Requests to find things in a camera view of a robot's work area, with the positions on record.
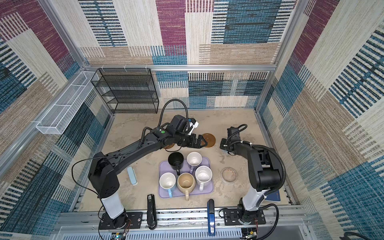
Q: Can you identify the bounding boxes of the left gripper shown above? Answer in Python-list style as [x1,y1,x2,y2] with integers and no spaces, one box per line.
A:
[173,134,208,150]

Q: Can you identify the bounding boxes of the white mug purple outside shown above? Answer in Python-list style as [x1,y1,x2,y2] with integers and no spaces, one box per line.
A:
[187,152,203,174]

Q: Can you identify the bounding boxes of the black mug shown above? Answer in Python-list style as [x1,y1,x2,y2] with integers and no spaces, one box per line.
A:
[168,152,184,176]

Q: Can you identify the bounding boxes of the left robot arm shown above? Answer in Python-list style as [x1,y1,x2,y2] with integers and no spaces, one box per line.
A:
[88,115,208,220]

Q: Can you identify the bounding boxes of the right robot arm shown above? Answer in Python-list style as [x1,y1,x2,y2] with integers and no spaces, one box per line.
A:
[220,124,287,225]

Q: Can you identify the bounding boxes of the brown wooden round coaster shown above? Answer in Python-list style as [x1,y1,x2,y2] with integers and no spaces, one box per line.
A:
[202,133,216,148]

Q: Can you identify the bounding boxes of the beige mug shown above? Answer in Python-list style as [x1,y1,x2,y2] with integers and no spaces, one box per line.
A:
[177,173,196,201]

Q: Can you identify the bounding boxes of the lilac plastic tray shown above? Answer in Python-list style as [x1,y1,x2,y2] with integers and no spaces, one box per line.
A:
[159,157,214,199]

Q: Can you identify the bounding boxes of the blue stapler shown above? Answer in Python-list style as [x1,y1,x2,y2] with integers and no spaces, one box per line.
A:
[207,199,216,237]

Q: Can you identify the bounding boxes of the dark blue booklet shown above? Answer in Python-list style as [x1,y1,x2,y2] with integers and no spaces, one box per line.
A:
[266,191,281,202]

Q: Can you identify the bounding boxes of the light blue case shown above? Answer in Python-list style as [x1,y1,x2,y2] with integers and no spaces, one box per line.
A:
[127,167,138,186]

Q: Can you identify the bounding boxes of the black stapler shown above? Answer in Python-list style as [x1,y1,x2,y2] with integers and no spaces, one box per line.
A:
[147,194,157,230]

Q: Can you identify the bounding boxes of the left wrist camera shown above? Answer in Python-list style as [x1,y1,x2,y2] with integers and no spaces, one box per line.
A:
[186,118,199,135]

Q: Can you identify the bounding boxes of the white mug blue handle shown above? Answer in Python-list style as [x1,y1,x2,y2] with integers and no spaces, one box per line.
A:
[159,173,177,198]

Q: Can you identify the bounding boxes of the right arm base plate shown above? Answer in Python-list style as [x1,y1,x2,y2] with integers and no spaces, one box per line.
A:
[219,208,266,226]

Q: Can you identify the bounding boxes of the black wire mesh shelf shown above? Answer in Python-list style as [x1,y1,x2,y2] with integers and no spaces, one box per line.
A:
[91,68,159,114]

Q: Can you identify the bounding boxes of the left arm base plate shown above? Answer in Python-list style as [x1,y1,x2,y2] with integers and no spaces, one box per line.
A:
[99,212,143,230]

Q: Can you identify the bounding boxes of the white wire wall basket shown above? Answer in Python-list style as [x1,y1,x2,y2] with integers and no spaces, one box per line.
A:
[36,71,95,135]

